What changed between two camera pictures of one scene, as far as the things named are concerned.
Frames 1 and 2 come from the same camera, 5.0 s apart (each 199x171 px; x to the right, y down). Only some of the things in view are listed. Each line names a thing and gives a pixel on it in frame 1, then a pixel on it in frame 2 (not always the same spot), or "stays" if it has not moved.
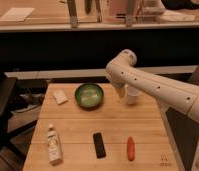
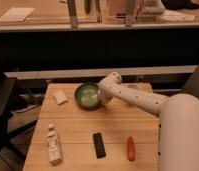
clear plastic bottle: [53, 146] stays
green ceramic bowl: [89, 96] stays
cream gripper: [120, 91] to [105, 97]
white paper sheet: [17, 14] stays
